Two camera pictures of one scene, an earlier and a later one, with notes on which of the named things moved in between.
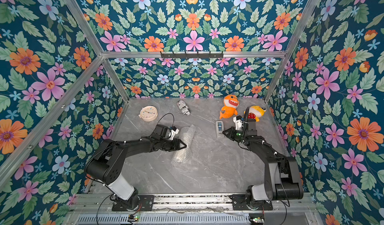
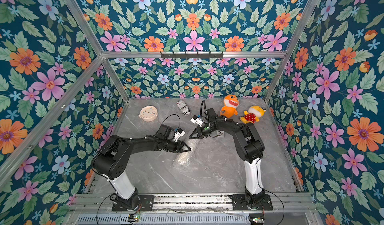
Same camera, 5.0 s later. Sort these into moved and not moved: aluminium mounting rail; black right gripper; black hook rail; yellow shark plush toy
Moved: black right gripper
Not moved: black hook rail; aluminium mounting rail; yellow shark plush toy
